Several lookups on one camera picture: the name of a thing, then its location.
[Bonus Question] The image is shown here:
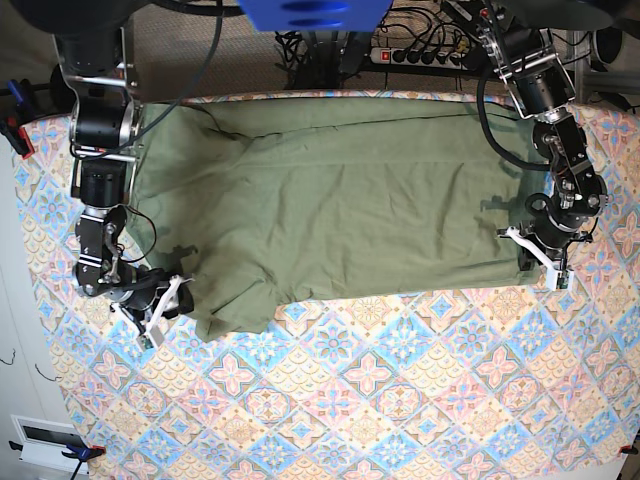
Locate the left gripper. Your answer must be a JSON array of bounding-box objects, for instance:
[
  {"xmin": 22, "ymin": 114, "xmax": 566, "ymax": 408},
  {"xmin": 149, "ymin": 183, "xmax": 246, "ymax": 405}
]
[{"xmin": 518, "ymin": 204, "xmax": 595, "ymax": 272}]

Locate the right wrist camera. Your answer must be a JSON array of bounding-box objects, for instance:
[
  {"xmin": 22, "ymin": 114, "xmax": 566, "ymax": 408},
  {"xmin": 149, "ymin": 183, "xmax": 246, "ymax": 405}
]
[{"xmin": 136, "ymin": 326, "xmax": 165, "ymax": 351}]

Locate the white power strip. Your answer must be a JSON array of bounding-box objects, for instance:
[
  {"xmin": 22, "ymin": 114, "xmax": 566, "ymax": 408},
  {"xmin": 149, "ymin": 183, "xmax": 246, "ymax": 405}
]
[{"xmin": 369, "ymin": 47, "xmax": 467, "ymax": 71}]

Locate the blue clamp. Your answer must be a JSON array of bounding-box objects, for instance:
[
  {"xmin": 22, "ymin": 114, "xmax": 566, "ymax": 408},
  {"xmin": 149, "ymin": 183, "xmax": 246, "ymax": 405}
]
[
  {"xmin": 9, "ymin": 441, "xmax": 106, "ymax": 473},
  {"xmin": 1, "ymin": 79, "xmax": 34, "ymax": 159}
]

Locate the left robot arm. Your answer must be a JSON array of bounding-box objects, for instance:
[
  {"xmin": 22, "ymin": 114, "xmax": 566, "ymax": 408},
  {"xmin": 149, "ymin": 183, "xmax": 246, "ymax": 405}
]
[{"xmin": 476, "ymin": 2, "xmax": 609, "ymax": 284}]

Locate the orange clamp lower right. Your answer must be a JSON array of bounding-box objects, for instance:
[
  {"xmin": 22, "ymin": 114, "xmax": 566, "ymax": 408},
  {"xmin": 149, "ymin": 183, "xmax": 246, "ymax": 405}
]
[{"xmin": 619, "ymin": 445, "xmax": 639, "ymax": 455}]

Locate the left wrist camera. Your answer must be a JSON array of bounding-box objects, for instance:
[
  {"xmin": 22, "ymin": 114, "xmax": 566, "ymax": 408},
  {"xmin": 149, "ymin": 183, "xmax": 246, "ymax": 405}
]
[{"xmin": 545, "ymin": 268, "xmax": 575, "ymax": 291}]

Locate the patterned tablecloth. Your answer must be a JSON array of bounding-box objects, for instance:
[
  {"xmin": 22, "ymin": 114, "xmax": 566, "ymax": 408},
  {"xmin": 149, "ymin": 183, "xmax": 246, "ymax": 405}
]
[{"xmin": 11, "ymin": 107, "xmax": 639, "ymax": 479}]

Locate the blue clamp upper left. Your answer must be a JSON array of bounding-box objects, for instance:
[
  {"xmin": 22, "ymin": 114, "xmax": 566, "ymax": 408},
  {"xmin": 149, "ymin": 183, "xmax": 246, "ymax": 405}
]
[{"xmin": 1, "ymin": 79, "xmax": 34, "ymax": 159}]

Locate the green t-shirt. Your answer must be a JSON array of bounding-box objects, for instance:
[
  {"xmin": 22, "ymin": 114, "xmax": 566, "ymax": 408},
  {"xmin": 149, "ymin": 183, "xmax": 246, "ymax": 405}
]
[{"xmin": 126, "ymin": 97, "xmax": 545, "ymax": 341}]

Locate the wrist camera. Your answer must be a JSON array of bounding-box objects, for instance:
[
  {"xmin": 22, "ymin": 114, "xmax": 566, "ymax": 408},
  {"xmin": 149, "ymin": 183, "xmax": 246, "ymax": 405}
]
[
  {"xmin": 545, "ymin": 268, "xmax": 575, "ymax": 291},
  {"xmin": 136, "ymin": 326, "xmax": 165, "ymax": 351}
]

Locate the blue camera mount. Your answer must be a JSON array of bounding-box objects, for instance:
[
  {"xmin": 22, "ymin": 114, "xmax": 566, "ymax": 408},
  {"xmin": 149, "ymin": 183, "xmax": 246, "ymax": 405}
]
[{"xmin": 238, "ymin": 0, "xmax": 392, "ymax": 32}]

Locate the blue clamp lower left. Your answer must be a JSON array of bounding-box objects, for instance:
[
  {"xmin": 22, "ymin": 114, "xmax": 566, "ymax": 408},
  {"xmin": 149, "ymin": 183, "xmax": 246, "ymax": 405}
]
[{"xmin": 9, "ymin": 441, "xmax": 106, "ymax": 473}]

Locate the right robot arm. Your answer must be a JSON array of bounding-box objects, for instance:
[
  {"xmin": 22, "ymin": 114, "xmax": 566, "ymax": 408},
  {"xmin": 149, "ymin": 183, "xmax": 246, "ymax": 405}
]
[{"xmin": 12, "ymin": 1, "xmax": 194, "ymax": 328}]

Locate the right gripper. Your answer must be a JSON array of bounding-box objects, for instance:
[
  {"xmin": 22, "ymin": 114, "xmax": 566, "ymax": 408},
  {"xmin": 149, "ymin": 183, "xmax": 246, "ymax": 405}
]
[{"xmin": 112, "ymin": 269, "xmax": 194, "ymax": 325}]

